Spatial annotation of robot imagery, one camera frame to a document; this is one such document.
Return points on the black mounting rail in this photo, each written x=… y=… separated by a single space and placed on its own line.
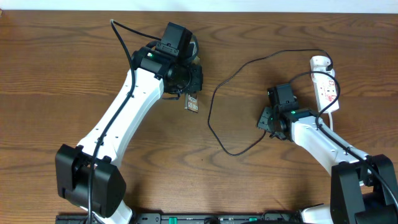
x=267 y=217

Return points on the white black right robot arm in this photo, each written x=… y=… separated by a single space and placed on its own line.
x=363 y=187

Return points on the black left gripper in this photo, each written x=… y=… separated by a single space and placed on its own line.
x=198 y=85

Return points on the white power strip socket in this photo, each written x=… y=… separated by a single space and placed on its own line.
x=325 y=88

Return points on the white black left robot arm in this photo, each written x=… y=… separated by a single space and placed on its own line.
x=88 y=174

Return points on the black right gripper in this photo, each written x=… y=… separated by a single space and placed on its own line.
x=262 y=123

